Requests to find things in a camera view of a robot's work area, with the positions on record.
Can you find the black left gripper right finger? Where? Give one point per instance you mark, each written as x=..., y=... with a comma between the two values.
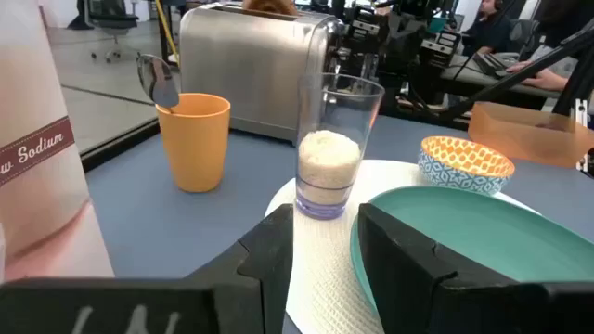
x=417, y=287

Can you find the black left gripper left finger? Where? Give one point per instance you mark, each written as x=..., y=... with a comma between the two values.
x=260, y=278

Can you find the orange plastic cup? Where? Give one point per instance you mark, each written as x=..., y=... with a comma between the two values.
x=195, y=148

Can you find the pink yogurt cereal box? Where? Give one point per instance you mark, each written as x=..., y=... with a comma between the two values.
x=42, y=93

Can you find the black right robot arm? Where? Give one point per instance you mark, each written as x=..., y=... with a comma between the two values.
x=399, y=55

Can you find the white woven round placemat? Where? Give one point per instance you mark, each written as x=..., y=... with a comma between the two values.
x=320, y=278

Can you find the teal plate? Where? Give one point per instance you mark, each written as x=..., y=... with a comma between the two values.
x=487, y=232

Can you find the clear glass with white rice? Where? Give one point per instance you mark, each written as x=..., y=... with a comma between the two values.
x=327, y=162

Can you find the blue white patterned bowl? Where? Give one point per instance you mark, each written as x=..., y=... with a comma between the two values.
x=464, y=160

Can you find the orange plastic container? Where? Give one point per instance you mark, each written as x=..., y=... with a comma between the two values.
x=524, y=134

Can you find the stainless steel four-slot toaster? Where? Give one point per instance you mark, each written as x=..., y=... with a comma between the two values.
x=250, y=69

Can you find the metal spoon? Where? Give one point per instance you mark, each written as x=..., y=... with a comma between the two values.
x=157, y=79

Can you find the black keyboard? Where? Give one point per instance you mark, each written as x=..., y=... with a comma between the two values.
x=489, y=64

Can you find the person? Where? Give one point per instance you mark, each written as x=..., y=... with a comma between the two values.
x=487, y=28
x=543, y=81

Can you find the black office chair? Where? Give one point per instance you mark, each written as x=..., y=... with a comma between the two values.
x=111, y=23

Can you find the silver aluminium frame post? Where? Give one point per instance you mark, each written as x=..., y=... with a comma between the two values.
x=582, y=134

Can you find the black frame strut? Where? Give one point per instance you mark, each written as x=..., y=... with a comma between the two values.
x=510, y=79

